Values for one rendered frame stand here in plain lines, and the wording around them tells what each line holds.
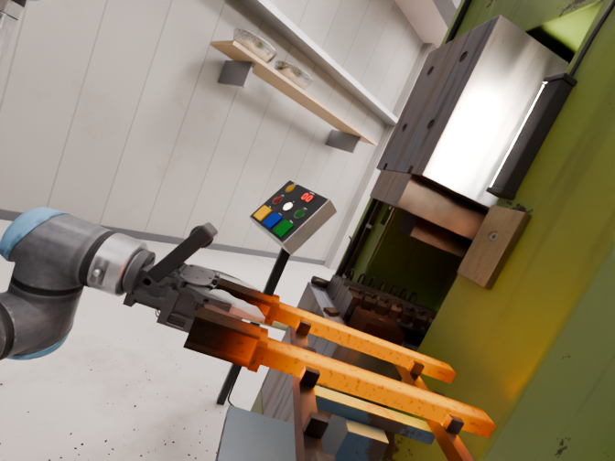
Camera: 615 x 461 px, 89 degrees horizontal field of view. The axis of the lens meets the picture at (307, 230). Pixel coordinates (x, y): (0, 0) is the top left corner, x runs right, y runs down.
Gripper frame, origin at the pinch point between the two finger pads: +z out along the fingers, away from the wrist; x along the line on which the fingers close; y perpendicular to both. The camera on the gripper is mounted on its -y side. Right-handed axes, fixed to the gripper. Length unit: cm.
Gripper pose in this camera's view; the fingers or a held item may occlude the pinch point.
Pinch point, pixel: (261, 302)
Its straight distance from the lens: 53.5
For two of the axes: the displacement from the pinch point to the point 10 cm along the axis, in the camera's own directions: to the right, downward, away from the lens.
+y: -3.9, 9.1, 1.6
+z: 9.2, 3.7, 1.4
